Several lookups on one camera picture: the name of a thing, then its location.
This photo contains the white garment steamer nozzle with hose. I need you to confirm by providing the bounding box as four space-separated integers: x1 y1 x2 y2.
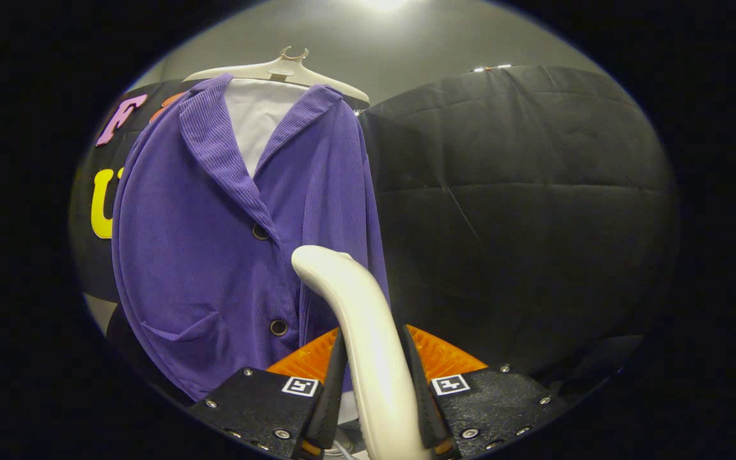
291 245 436 460

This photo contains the purple corduroy jacket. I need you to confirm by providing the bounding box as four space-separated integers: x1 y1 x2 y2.
111 73 391 403

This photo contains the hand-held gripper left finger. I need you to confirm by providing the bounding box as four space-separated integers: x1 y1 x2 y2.
189 328 348 459

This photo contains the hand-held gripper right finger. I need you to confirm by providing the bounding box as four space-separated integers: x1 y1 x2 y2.
401 325 567 458

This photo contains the cream plastic clothes hanger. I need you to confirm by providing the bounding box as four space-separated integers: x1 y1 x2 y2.
183 46 371 104

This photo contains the white fabric panel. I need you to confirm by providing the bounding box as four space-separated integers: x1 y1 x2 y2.
224 78 308 178

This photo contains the grey cabinet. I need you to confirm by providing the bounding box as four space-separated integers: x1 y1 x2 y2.
84 294 119 334

